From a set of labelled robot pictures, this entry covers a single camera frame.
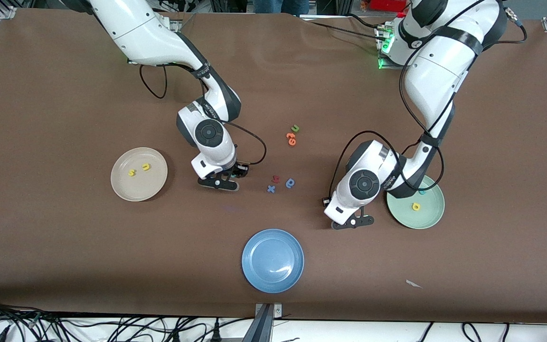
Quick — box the beige brown plate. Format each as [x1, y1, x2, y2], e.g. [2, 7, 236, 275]
[110, 147, 169, 202]

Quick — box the blue plate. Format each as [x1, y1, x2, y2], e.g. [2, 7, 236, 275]
[241, 229, 305, 294]

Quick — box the light green plate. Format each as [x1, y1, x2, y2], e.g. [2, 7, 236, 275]
[386, 175, 445, 230]

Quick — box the person in blue jeans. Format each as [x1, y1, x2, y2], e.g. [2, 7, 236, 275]
[254, 0, 310, 15]

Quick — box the red box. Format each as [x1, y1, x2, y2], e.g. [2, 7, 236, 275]
[370, 0, 409, 13]

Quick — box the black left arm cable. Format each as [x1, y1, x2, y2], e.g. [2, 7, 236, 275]
[327, 0, 528, 200]

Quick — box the metal table clamp bracket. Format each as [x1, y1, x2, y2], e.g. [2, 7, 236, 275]
[254, 303, 283, 342]

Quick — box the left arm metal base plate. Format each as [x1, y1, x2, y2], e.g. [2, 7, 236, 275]
[375, 24, 405, 70]

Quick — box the black base power cable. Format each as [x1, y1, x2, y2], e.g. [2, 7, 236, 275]
[302, 13, 384, 38]

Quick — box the thin black looped cable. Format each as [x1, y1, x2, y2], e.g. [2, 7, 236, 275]
[461, 322, 483, 342]

